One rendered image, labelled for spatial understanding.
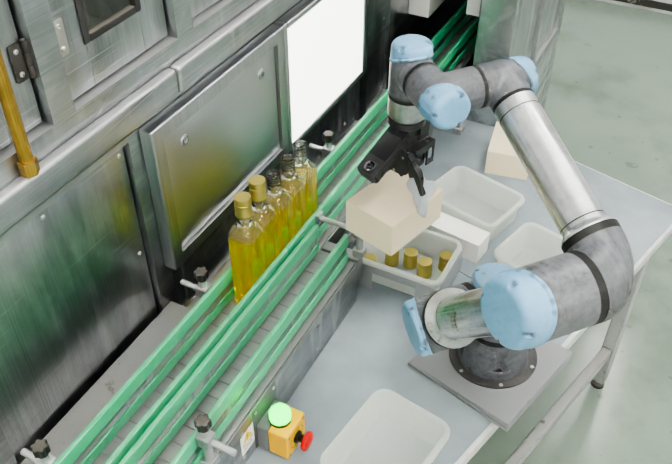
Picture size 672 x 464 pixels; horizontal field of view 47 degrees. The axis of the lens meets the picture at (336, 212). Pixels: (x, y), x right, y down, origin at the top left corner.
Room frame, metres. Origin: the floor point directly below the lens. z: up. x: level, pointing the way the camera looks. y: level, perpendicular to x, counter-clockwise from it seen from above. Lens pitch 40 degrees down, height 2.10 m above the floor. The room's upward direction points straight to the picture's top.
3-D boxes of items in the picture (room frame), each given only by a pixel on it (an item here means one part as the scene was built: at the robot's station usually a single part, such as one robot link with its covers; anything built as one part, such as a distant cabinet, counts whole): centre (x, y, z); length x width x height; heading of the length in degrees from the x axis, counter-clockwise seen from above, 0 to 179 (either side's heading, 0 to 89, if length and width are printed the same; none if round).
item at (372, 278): (1.38, -0.15, 0.79); 0.27 x 0.17 x 0.08; 63
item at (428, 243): (1.37, -0.17, 0.80); 0.22 x 0.17 x 0.09; 63
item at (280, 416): (0.90, 0.11, 0.84); 0.05 x 0.05 x 0.03
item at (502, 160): (1.85, -0.51, 0.79); 0.16 x 0.12 x 0.07; 162
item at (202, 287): (1.13, 0.29, 0.94); 0.07 x 0.04 x 0.13; 63
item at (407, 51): (1.23, -0.13, 1.40); 0.09 x 0.08 x 0.11; 22
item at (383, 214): (1.22, -0.12, 1.09); 0.16 x 0.12 x 0.07; 137
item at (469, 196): (1.60, -0.36, 0.78); 0.22 x 0.17 x 0.09; 48
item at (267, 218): (1.22, 0.16, 0.99); 0.06 x 0.06 x 0.21; 62
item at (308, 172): (1.37, 0.08, 0.99); 0.06 x 0.06 x 0.21; 63
